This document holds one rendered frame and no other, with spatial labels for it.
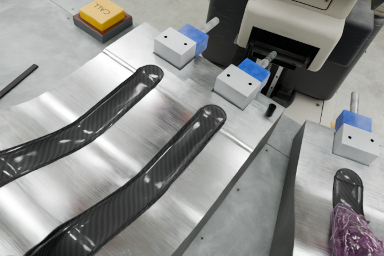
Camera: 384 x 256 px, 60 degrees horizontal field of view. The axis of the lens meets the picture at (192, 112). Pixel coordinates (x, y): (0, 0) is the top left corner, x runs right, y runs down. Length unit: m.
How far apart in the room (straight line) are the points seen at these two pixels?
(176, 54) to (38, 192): 0.25
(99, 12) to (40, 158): 0.35
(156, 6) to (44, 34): 1.46
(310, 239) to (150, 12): 1.80
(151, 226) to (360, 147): 0.29
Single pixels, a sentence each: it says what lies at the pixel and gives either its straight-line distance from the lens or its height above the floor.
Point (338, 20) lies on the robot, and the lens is 0.83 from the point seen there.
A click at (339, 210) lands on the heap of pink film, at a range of 0.44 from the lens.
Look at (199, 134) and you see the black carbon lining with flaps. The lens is 0.43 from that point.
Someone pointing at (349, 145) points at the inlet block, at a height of 0.88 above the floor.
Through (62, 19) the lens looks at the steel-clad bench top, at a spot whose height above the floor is 0.80.
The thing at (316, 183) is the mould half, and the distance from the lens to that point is 0.47.
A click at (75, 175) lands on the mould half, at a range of 0.38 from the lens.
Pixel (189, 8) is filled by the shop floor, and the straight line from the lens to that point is 2.12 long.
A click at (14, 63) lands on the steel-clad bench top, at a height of 0.80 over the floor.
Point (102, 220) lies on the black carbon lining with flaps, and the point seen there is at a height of 0.91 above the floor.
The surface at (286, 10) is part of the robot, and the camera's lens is 0.81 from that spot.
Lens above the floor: 1.24
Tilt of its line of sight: 53 degrees down
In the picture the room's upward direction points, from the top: 11 degrees clockwise
